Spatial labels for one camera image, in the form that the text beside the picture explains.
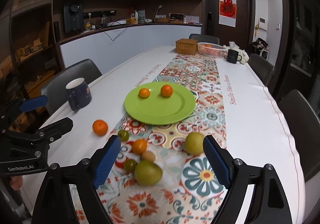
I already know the black mug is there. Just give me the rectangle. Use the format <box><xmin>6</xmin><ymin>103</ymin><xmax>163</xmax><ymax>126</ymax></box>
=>
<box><xmin>226</xmin><ymin>49</ymin><xmax>242</xmax><ymax>64</ymax></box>

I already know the white tablecloth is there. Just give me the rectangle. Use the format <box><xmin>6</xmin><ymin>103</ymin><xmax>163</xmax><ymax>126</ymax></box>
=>
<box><xmin>48</xmin><ymin>47</ymin><xmax>305</xmax><ymax>223</ymax></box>

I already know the grey chair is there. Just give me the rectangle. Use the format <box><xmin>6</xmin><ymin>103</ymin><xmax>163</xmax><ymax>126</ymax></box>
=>
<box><xmin>41</xmin><ymin>59</ymin><xmax>102</xmax><ymax>115</ymax></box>
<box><xmin>248</xmin><ymin>54</ymin><xmax>274</xmax><ymax>86</ymax></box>
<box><xmin>278</xmin><ymin>89</ymin><xmax>320</xmax><ymax>182</ymax></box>

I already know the green tomato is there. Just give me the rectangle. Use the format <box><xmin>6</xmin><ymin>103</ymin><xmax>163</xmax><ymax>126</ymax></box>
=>
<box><xmin>117</xmin><ymin>129</ymin><xmax>130</xmax><ymax>142</ymax></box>
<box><xmin>123</xmin><ymin>159</ymin><xmax>138</xmax><ymax>173</ymax></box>

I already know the wicker basket box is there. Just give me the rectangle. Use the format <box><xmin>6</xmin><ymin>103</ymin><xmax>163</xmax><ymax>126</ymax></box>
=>
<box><xmin>175</xmin><ymin>38</ymin><xmax>198</xmax><ymax>55</ymax></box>

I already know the white wire fruit basket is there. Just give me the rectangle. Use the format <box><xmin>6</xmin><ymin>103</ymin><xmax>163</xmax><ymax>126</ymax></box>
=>
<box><xmin>197</xmin><ymin>42</ymin><xmax>227</xmax><ymax>58</ymax></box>

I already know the small orange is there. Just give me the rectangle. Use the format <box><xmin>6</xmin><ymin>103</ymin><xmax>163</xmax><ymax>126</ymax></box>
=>
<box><xmin>132</xmin><ymin>139</ymin><xmax>148</xmax><ymax>155</ymax></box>
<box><xmin>138</xmin><ymin>88</ymin><xmax>150</xmax><ymax>99</ymax></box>

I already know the dark wooden door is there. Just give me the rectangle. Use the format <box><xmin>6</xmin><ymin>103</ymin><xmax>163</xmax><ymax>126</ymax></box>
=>
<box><xmin>202</xmin><ymin>0</ymin><xmax>255</xmax><ymax>49</ymax></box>

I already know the red poster on door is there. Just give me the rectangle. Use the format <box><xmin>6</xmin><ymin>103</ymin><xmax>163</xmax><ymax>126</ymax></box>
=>
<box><xmin>219</xmin><ymin>0</ymin><xmax>237</xmax><ymax>28</ymax></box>

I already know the white cloth bundle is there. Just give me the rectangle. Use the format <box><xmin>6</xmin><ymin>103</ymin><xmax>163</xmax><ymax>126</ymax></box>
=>
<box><xmin>223</xmin><ymin>42</ymin><xmax>249</xmax><ymax>65</ymax></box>

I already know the large green pear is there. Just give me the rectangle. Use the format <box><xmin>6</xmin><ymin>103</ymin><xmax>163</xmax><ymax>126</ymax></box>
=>
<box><xmin>134</xmin><ymin>160</ymin><xmax>163</xmax><ymax>186</ymax></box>

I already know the grey chair right near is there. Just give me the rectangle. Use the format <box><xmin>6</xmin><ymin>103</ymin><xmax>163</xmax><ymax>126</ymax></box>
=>
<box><xmin>278</xmin><ymin>89</ymin><xmax>320</xmax><ymax>182</ymax></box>

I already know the grey chair right far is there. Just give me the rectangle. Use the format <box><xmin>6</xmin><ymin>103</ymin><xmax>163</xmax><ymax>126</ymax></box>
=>
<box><xmin>248</xmin><ymin>54</ymin><xmax>274</xmax><ymax>86</ymax></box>

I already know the grey chair left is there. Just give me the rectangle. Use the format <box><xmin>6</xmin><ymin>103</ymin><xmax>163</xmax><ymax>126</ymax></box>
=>
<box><xmin>41</xmin><ymin>59</ymin><xmax>102</xmax><ymax>115</ymax></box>

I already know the large orange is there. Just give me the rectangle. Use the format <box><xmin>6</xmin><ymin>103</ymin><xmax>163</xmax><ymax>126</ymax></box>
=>
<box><xmin>92</xmin><ymin>119</ymin><xmax>108</xmax><ymax>136</ymax></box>

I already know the dark blue mug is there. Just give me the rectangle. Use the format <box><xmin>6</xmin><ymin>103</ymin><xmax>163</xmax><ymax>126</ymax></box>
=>
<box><xmin>66</xmin><ymin>78</ymin><xmax>92</xmax><ymax>112</ymax></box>

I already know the person's left hand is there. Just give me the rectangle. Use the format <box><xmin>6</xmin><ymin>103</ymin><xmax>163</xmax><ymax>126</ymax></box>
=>
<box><xmin>10</xmin><ymin>176</ymin><xmax>23</xmax><ymax>190</ymax></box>

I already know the black coffee machine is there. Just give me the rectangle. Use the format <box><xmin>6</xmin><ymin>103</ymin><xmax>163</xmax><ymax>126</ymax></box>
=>
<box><xmin>63</xmin><ymin>4</ymin><xmax>84</xmax><ymax>33</ymax></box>

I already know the patterned table runner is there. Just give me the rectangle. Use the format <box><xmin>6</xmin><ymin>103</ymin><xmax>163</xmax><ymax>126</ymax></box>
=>
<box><xmin>69</xmin><ymin>51</ymin><xmax>228</xmax><ymax>224</ymax></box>

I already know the green plate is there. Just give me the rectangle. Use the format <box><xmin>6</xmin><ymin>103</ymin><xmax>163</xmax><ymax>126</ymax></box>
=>
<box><xmin>124</xmin><ymin>82</ymin><xmax>196</xmax><ymax>125</ymax></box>

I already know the brown kiwi fruit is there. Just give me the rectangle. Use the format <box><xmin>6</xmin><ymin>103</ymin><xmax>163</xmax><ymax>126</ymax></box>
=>
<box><xmin>140</xmin><ymin>150</ymin><xmax>156</xmax><ymax>162</ymax></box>

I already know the orange on plate right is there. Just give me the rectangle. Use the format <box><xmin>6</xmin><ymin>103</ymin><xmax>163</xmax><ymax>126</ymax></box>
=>
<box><xmin>161</xmin><ymin>85</ymin><xmax>173</xmax><ymax>97</ymax></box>

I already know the grey chair far end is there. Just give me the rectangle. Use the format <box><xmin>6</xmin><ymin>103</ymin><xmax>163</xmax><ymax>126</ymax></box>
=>
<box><xmin>189</xmin><ymin>34</ymin><xmax>220</xmax><ymax>45</ymax></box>

